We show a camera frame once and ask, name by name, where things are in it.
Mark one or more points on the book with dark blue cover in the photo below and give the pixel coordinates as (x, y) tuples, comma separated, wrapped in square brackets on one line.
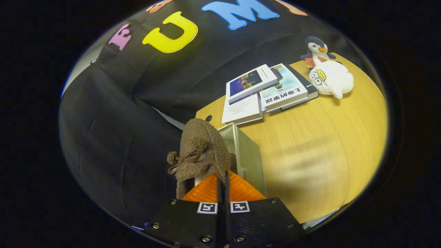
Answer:
[(251, 82)]

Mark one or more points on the white seal plush toy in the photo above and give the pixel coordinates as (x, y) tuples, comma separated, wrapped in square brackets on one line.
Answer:
[(334, 81)]

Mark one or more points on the black backdrop cloth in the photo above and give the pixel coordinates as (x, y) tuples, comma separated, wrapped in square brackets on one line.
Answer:
[(120, 120)]

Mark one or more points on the dark grey book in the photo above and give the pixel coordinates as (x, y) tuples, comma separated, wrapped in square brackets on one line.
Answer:
[(311, 91)]

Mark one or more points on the book with light blue cover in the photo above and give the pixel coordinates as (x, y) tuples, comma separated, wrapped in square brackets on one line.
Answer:
[(286, 93)]

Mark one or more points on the green fabric storage box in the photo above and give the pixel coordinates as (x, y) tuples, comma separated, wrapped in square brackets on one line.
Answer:
[(249, 158)]

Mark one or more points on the plain white book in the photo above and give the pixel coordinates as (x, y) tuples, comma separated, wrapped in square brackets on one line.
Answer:
[(241, 108)]

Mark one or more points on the penguin plush toy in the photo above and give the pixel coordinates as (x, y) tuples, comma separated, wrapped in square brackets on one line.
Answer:
[(315, 46)]

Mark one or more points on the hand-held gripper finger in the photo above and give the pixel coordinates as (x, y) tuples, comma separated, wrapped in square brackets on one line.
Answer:
[(227, 193), (219, 193)]

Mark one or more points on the brown fuzzy slipper shoe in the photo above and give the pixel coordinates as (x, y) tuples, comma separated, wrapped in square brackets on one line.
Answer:
[(210, 144)]

